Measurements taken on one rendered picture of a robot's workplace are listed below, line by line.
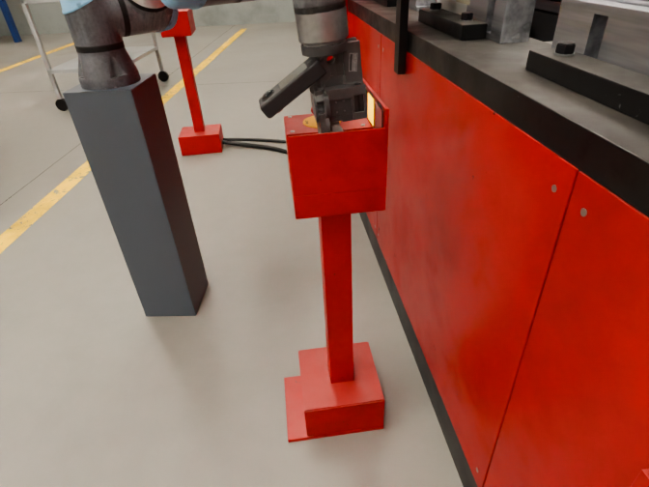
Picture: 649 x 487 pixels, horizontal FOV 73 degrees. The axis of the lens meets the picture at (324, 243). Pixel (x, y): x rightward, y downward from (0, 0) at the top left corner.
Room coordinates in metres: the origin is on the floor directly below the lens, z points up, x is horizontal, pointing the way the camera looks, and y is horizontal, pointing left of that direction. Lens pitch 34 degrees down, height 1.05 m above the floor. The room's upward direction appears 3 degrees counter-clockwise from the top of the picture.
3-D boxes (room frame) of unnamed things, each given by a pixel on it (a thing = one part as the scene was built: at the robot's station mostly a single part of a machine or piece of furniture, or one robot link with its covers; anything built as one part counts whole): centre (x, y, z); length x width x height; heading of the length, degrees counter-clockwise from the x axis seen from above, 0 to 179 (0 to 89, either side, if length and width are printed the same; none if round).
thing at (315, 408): (0.76, 0.01, 0.06); 0.25 x 0.20 x 0.12; 95
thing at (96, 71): (1.24, 0.55, 0.82); 0.15 x 0.15 x 0.10
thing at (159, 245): (1.24, 0.55, 0.39); 0.18 x 0.18 x 0.78; 87
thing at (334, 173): (0.77, -0.02, 0.75); 0.20 x 0.16 x 0.18; 5
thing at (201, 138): (2.74, 0.75, 0.41); 0.25 x 0.20 x 0.83; 95
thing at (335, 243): (0.77, -0.02, 0.39); 0.06 x 0.06 x 0.54; 5
